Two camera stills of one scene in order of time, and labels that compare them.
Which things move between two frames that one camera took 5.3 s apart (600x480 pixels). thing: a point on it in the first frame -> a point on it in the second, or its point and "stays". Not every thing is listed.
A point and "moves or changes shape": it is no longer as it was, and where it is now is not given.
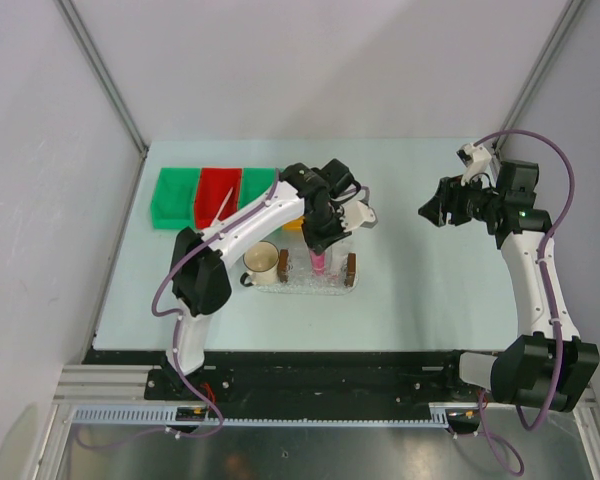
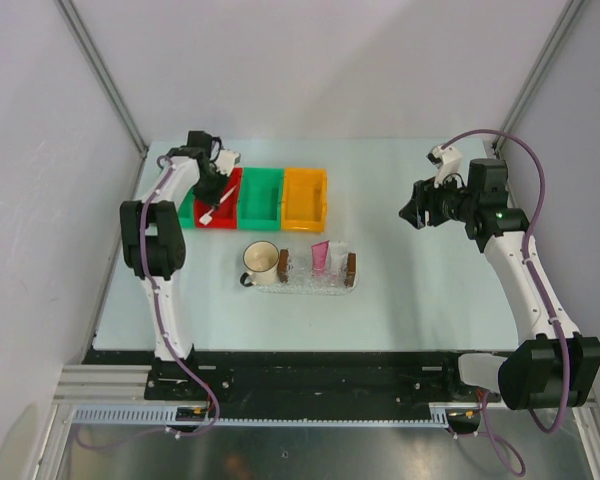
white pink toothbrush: x=216 y=219 moves or changes shape
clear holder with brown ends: x=296 y=268 stays
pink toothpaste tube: x=317 y=263 stays
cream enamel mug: x=261 y=260 stays
